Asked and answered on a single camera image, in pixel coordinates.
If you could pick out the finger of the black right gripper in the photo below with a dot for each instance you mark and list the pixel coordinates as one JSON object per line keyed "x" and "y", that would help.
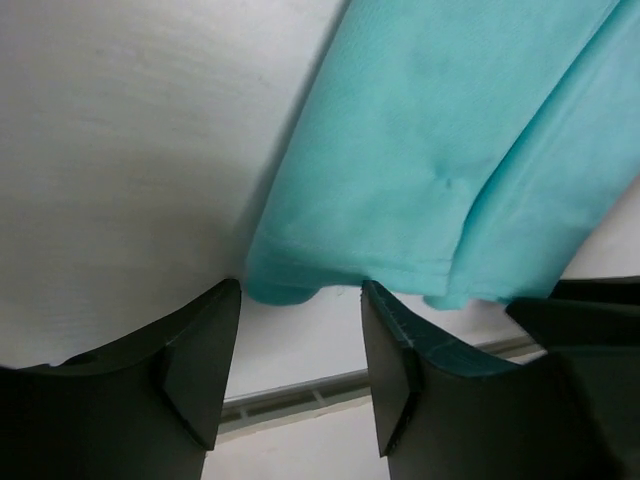
{"x": 592, "y": 324}

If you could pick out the teal t shirt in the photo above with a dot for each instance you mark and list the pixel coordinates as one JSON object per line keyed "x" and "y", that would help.
{"x": 454, "y": 150}

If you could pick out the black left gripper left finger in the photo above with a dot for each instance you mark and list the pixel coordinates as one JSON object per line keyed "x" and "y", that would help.
{"x": 146, "y": 406}

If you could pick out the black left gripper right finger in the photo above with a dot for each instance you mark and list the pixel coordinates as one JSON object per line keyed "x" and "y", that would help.
{"x": 446, "y": 410}

